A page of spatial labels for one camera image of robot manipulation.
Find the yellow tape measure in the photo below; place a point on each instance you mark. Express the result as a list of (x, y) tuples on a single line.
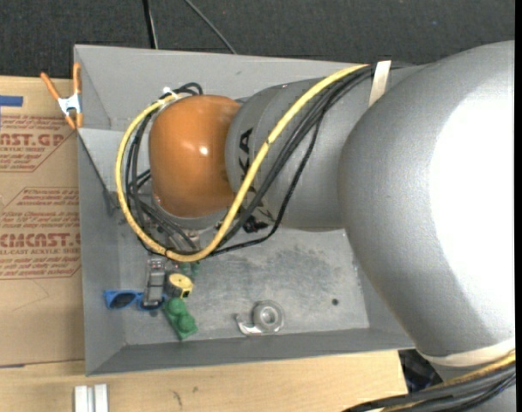
[(179, 285)]

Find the green toy block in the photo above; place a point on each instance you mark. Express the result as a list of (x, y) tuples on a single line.
[(182, 320)]

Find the blue sunglasses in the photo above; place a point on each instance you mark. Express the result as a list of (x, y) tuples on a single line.
[(120, 299)]

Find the grey metal bin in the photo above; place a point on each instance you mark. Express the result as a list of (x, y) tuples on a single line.
[(287, 281)]

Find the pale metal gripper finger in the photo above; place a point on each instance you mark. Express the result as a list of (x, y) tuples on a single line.
[(152, 298), (156, 273)]

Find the brown cardboard board red print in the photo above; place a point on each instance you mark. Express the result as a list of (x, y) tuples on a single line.
[(33, 307)]

